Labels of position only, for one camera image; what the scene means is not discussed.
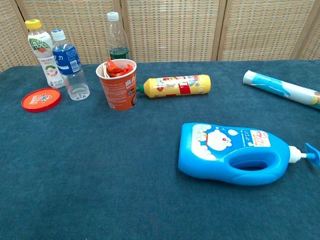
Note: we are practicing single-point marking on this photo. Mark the blue detergent bottle with pump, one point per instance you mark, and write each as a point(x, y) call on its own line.
point(210, 165)

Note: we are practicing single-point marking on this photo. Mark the yellow bottle with green cap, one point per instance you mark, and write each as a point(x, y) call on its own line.
point(175, 86)

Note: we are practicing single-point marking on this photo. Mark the clear bottle with green liquid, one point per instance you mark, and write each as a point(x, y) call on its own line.
point(117, 37)

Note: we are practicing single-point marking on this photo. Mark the clear water bottle blue label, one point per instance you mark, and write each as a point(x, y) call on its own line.
point(68, 62)

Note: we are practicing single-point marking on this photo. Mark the white drink bottle yellow cap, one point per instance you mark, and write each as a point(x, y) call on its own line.
point(47, 65)

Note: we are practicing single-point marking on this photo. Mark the orange instant noodle cup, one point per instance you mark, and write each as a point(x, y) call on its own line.
point(118, 92)

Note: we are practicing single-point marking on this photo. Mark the orange sauce packets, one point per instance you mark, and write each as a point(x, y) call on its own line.
point(117, 68)

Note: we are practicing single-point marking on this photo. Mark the white plastic fork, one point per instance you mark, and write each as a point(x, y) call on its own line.
point(104, 71)

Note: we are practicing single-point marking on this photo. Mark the blue tablecloth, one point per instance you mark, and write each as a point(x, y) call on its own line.
point(100, 175)

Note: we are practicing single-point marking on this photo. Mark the woven bamboo folding screen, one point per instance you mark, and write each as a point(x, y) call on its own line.
point(175, 30)

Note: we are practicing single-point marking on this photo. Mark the red orange plastic lid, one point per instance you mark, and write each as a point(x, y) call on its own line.
point(41, 99)

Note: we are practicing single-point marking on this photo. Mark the white and blue tube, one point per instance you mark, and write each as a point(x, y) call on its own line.
point(277, 88)

